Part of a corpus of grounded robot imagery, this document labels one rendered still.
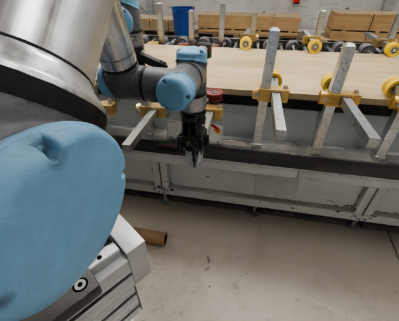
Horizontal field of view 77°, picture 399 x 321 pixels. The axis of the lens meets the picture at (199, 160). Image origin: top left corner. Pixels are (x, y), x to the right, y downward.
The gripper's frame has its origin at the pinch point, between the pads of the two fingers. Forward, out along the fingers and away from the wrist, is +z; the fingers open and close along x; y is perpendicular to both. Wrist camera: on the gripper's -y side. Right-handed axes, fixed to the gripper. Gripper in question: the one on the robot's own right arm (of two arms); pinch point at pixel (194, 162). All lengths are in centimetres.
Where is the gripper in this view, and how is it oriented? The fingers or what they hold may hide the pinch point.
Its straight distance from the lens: 81.5
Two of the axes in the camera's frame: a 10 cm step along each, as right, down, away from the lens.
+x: 9.8, 1.1, -1.5
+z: 0.0, 8.0, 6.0
